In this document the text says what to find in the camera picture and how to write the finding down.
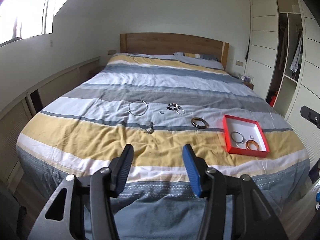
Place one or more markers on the wooden headboard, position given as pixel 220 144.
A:
pixel 169 43

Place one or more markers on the red jewelry box tray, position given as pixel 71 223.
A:
pixel 250 130

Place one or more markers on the dark tortoiseshell bangle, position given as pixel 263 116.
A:
pixel 199 123

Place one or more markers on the low white wall cabinet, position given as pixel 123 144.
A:
pixel 17 113

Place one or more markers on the white wardrobe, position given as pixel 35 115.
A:
pixel 276 26

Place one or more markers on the blue striped pillow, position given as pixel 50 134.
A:
pixel 197 56

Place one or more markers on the bright window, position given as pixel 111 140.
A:
pixel 21 19

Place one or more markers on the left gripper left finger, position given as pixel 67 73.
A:
pixel 63 215

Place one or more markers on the hanging striped shirt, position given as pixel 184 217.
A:
pixel 295 62

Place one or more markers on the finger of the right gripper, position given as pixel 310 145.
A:
pixel 310 115

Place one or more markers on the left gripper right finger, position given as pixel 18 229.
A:
pixel 252 217

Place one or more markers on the amber resin bangle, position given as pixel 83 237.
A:
pixel 252 145

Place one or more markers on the striped bed duvet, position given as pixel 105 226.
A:
pixel 83 130

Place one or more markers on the silver metal clasp charm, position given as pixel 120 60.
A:
pixel 150 129

